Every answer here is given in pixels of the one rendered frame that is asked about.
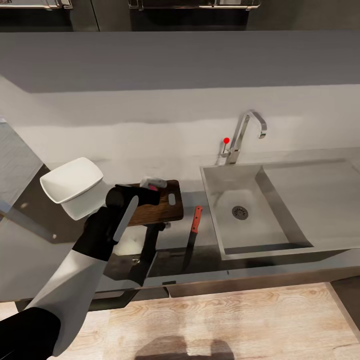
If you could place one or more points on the fixed window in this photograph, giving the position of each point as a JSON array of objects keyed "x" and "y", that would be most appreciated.
[{"x": 18, "y": 166}]

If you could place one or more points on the parer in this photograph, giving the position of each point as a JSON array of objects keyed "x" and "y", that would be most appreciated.
[{"x": 192, "y": 238}]

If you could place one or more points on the drop in sink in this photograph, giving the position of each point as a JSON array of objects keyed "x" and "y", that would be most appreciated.
[{"x": 284, "y": 207}]

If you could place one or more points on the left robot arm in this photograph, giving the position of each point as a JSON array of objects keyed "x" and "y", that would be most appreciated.
[{"x": 53, "y": 319}]

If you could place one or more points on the cabinet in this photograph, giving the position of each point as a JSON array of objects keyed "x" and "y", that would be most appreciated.
[{"x": 39, "y": 16}]

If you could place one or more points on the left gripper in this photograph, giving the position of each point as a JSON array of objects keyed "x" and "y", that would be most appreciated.
[{"x": 151, "y": 197}]

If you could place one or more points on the cutting board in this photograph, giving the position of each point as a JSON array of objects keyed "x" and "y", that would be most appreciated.
[{"x": 163, "y": 211}]

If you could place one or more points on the bowl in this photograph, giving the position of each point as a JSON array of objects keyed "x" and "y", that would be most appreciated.
[{"x": 71, "y": 180}]

